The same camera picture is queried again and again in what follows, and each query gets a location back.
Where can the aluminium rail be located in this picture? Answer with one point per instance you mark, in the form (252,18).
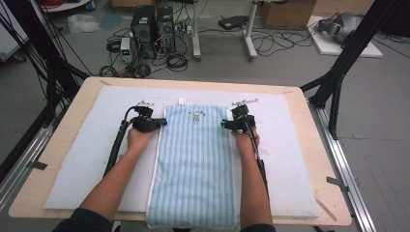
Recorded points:
(348,180)
(19,180)

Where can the black flat case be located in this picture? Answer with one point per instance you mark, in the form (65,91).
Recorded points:
(232,22)

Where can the person's dark right sleeve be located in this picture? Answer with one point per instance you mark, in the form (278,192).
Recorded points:
(257,228)

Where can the black tape strip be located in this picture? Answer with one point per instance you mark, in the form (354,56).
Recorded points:
(37,165)
(336,183)

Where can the white foam mat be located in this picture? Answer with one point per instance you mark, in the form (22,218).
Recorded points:
(112,96)

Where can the white power supply unit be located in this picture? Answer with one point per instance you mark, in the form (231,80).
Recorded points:
(126,50)

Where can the person's dark sleeve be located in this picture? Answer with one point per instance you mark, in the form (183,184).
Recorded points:
(83,222)
(257,228)

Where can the white desk leg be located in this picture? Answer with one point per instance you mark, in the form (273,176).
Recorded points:
(249,35)
(196,32)

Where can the wide black computer tower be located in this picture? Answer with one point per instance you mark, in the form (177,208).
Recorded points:
(143,30)

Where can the brown cardboard box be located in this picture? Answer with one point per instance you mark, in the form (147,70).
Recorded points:
(286,14)

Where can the blue striped towel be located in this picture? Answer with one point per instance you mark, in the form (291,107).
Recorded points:
(193,167)

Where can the person's right hand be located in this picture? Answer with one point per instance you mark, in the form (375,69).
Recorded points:
(246,143)

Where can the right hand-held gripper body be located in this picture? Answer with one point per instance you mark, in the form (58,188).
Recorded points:
(241,124)

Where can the person's dark left sleeve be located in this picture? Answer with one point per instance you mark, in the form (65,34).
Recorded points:
(83,222)

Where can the narrow black computer tower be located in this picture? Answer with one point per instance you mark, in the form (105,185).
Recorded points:
(166,29)

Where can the thin wooden stick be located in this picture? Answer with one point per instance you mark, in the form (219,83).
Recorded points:
(325,208)

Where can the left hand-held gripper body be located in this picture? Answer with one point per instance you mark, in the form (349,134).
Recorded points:
(145,124)

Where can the person's left hand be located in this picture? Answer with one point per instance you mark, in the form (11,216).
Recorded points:
(138,141)

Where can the grey helmet device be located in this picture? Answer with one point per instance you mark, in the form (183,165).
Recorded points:
(341,25)

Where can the clear plastic bag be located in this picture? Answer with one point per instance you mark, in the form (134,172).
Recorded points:
(82,23)

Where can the white floor board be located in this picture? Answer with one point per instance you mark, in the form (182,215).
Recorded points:
(328,48)

